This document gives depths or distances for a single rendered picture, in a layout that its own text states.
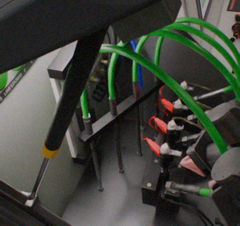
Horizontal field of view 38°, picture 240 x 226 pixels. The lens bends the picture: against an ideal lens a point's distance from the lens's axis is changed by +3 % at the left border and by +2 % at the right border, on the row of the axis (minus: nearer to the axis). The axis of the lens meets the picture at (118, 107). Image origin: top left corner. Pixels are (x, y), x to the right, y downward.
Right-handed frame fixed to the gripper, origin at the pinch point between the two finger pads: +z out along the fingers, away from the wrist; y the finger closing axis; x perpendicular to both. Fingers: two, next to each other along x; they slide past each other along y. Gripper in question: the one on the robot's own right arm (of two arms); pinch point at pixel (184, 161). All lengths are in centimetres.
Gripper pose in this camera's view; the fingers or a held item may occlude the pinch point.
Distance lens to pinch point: 83.4
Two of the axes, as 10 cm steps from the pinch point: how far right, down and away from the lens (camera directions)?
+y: -6.4, -7.5, -1.9
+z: -5.5, 2.6, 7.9
